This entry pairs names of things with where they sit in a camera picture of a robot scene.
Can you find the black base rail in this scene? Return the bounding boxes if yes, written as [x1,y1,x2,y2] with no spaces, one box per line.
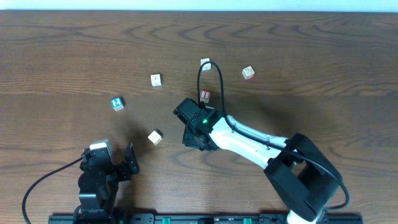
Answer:
[48,213,364,224]

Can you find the white block upper left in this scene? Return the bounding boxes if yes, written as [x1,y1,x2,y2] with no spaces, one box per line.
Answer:
[150,74,162,86]

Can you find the white red block upper right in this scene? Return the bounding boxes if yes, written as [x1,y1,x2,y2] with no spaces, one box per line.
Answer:
[242,66,256,80]

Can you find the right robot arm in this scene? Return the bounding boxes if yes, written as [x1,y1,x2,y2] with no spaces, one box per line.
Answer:
[174,103,346,223]

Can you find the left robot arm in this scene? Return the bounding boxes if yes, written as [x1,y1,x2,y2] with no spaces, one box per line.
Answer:
[72,139,139,223]

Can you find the red letter I block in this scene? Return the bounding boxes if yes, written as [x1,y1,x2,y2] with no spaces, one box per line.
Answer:
[200,90,211,103]

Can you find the right black cable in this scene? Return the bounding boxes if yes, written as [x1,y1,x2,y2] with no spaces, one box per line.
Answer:
[197,60,350,210]

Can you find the left black cable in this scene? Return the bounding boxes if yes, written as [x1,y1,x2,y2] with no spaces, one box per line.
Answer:
[21,157,84,224]

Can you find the black cable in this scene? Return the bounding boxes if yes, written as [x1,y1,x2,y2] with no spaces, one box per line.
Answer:
[21,157,84,224]
[197,60,350,210]

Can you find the white block top centre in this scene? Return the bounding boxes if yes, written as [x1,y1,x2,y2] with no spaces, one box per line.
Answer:
[200,58,211,71]

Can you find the blue number 2 block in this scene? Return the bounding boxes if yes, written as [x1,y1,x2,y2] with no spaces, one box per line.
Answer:
[111,97,124,111]

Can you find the white block lower left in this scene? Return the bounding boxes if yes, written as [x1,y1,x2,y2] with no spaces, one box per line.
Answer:
[148,129,163,145]

